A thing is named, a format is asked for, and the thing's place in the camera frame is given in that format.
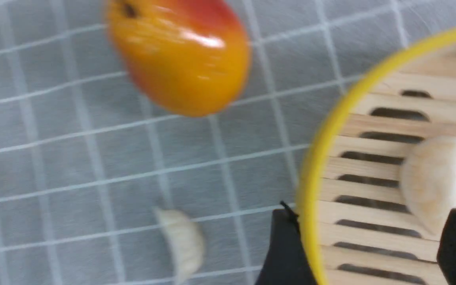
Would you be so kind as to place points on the bamboo steamer tray yellow rim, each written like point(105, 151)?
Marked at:
point(352, 230)

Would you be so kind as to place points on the orange red toy pear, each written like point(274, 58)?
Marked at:
point(190, 57)

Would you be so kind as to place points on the grey checked tablecloth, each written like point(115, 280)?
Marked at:
point(85, 157)

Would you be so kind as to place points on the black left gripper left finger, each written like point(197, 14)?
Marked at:
point(285, 262)

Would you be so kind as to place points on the white dumpling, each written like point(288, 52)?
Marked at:
point(427, 180)
point(185, 241)

